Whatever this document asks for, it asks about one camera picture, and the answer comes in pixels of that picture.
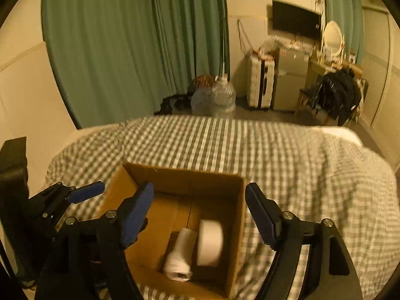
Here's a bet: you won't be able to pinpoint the white plastic bottle-shaped part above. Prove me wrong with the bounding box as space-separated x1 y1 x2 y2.
163 228 197 283

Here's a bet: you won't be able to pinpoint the open cardboard box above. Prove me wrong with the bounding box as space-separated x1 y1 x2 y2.
98 162 246 299

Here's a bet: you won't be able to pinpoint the grey white checkered blanket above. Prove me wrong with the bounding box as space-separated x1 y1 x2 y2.
45 116 399 299

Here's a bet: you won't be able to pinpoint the green curtain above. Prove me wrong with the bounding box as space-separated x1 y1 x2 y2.
325 0 364 65
41 0 230 128

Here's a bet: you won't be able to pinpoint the black clothes on chair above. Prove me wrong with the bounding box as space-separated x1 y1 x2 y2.
313 68 370 126

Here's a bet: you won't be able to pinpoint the large clear water bottle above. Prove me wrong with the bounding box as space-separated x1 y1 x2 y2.
210 74 236 119

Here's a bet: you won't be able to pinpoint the grey mini fridge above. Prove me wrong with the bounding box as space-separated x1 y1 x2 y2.
272 48 309 112

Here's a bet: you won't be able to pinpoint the white suitcase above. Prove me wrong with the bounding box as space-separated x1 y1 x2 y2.
246 55 275 109

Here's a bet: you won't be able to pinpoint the white sliding wardrobe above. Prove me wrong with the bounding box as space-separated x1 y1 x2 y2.
362 7 399 170

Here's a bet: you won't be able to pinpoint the white oval vanity mirror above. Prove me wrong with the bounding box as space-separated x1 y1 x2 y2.
321 20 345 57

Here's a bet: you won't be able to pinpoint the black wall television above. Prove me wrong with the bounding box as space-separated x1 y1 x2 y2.
272 0 321 41

